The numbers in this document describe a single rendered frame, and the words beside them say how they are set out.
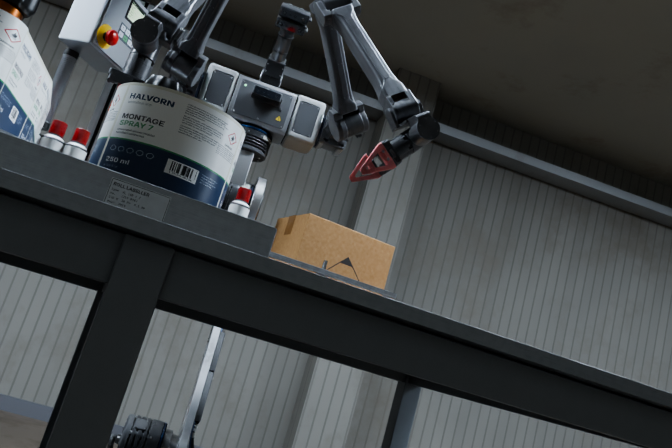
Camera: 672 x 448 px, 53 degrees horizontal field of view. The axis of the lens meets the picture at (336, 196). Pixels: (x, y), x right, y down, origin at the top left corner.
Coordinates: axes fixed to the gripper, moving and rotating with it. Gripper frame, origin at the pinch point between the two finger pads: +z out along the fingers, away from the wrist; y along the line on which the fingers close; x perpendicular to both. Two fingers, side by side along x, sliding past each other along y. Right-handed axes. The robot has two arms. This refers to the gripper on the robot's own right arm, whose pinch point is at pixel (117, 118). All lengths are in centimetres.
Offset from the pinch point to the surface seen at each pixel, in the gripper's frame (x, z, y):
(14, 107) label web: -37.1, 14.9, -12.3
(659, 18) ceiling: 79, -165, 203
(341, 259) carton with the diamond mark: 33, 6, 69
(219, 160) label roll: -55, 16, 18
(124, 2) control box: 16.5, -33.1, -9.9
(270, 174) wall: 268, -78, 85
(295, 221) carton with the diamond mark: 40, -2, 55
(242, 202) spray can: 12.7, 4.8, 33.7
